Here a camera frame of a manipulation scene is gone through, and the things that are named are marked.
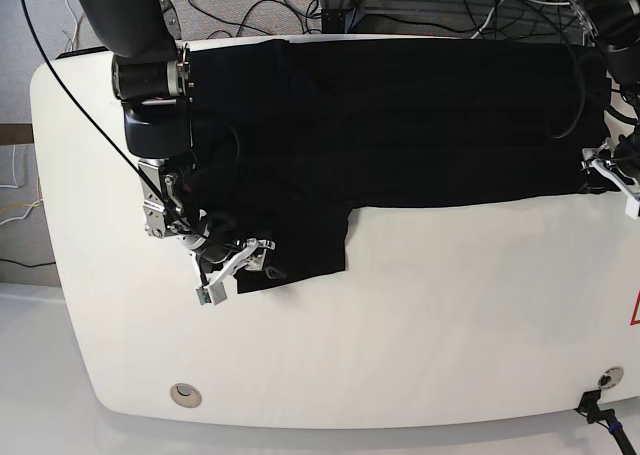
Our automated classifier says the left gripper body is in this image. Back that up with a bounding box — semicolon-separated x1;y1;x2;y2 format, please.
582;134;639;200

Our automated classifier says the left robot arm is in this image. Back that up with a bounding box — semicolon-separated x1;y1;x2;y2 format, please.
551;0;639;216

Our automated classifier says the silver table grommet right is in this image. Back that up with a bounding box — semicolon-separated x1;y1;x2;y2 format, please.
598;366;624;390

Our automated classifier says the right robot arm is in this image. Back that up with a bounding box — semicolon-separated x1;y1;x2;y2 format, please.
79;0;291;292

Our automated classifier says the silver table grommet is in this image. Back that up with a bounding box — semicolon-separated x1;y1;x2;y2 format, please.
169;383;202;409
598;366;624;390

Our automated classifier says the white cable on floor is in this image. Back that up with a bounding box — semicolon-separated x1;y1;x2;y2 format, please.
0;143;26;189

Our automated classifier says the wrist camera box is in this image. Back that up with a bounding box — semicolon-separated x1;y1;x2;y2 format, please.
196;283;227;305
625;197;640;220

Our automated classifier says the aluminium frame post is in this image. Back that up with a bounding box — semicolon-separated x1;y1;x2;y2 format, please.
319;0;365;34

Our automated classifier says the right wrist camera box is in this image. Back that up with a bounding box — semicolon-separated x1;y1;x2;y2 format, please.
196;283;227;305

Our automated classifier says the black clamp with cable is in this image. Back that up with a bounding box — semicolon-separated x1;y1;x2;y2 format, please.
575;390;637;455

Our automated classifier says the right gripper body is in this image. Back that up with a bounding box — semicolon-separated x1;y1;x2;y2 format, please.
174;211;276;285

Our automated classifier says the black T-shirt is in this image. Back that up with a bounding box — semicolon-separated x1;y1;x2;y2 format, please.
191;38;610;285

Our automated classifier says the red warning triangle sticker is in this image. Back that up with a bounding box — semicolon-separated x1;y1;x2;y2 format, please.
630;293;640;326

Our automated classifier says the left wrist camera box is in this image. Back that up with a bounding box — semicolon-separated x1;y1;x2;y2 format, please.
625;197;640;220

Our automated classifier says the silver table grommet left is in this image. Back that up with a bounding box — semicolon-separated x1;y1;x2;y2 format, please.
169;383;202;409

